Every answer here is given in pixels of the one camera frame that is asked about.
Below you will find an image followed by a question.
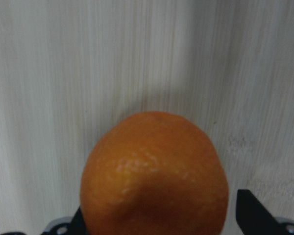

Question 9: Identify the bamboo cutting board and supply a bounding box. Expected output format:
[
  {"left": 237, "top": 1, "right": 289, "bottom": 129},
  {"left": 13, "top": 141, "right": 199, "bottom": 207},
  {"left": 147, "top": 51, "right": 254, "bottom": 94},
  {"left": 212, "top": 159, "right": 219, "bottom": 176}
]
[{"left": 0, "top": 0, "right": 294, "bottom": 235}]

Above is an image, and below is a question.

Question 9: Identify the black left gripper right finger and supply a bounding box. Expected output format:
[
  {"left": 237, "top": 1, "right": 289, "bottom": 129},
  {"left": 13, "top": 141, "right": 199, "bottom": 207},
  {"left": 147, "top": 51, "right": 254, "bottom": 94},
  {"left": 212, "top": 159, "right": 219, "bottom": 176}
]
[{"left": 236, "top": 189, "right": 280, "bottom": 235}]

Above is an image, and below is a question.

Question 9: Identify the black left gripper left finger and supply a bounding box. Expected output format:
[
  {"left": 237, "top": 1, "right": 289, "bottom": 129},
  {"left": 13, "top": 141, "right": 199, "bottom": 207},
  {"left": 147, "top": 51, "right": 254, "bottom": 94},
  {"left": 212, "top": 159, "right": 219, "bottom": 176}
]
[{"left": 70, "top": 208, "right": 86, "bottom": 235}]

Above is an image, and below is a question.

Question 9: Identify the orange fruit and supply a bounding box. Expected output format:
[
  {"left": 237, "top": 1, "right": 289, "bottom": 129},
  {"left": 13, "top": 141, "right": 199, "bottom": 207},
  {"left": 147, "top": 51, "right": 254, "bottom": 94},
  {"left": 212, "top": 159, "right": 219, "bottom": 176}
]
[{"left": 80, "top": 112, "right": 229, "bottom": 235}]

